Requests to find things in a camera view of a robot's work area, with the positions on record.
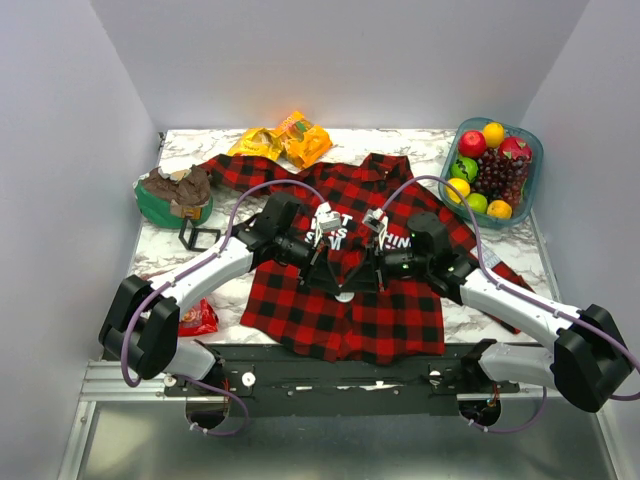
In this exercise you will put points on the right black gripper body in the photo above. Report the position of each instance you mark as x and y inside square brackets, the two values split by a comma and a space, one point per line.
[377, 263]

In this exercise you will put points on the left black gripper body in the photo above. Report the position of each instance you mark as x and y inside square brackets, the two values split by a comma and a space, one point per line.
[311, 270]

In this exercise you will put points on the red black plaid shirt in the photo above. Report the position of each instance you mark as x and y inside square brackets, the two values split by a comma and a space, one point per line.
[381, 327]

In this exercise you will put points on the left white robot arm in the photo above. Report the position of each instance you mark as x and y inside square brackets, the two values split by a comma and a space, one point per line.
[141, 327]

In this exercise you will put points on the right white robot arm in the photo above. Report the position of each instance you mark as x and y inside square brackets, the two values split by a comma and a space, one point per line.
[580, 352]

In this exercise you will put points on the black brooch display stand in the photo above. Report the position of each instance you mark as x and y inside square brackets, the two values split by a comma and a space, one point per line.
[189, 235]

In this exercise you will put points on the red candy snack bag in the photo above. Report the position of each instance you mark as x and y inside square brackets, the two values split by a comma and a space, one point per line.
[199, 320]

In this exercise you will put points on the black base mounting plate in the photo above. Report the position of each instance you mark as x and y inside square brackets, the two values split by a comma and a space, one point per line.
[269, 381]

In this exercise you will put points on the yellow lemon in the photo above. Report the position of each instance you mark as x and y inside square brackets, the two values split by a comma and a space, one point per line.
[457, 189]

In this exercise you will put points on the light green lime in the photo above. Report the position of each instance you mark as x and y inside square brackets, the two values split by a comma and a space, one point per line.
[477, 202]

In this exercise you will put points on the orange snack bag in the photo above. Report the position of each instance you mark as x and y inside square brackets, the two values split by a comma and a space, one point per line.
[304, 142]

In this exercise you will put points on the orange fruit bottom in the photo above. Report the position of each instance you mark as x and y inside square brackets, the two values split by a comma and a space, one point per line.
[499, 209]

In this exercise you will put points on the orange fruit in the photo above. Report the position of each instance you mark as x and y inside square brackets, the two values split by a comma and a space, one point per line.
[494, 134]
[499, 209]

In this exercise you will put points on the yellow Lays chips bag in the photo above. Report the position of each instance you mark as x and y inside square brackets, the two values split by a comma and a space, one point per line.
[260, 142]

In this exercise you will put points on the purple grape bunch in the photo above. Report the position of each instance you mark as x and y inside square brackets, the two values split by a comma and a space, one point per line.
[500, 178]

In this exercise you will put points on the teal plastic fruit container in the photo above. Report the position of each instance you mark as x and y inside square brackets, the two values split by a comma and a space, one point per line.
[523, 209]

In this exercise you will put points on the red apple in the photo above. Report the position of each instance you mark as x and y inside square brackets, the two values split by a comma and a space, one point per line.
[472, 144]

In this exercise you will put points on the green bowl with brown paper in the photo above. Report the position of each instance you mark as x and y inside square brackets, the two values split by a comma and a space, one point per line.
[166, 199]

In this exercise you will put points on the orange fruit top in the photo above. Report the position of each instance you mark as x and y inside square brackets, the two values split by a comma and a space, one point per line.
[494, 134]

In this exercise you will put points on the red dragon fruit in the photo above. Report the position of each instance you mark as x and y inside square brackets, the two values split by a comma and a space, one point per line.
[514, 148]

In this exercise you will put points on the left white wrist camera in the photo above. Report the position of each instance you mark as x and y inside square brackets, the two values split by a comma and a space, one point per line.
[325, 220]

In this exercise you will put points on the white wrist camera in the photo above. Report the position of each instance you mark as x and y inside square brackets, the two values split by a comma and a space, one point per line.
[325, 220]
[377, 221]

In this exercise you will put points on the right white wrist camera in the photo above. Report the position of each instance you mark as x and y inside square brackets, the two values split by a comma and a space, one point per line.
[377, 221]

